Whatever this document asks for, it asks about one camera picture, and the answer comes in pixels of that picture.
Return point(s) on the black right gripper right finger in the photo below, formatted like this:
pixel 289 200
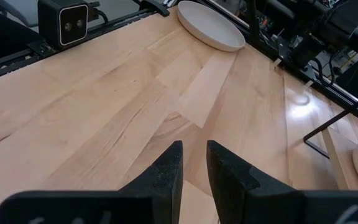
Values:
pixel 259 202

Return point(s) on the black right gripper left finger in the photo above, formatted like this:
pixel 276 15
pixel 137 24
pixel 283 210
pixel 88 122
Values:
pixel 135 205

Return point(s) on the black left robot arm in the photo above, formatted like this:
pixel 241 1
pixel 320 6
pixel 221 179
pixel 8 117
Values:
pixel 331 25

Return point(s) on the taupe grey plate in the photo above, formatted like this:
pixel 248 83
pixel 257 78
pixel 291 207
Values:
pixel 210 25

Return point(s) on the black camera box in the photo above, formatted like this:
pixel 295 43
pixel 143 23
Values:
pixel 73 25

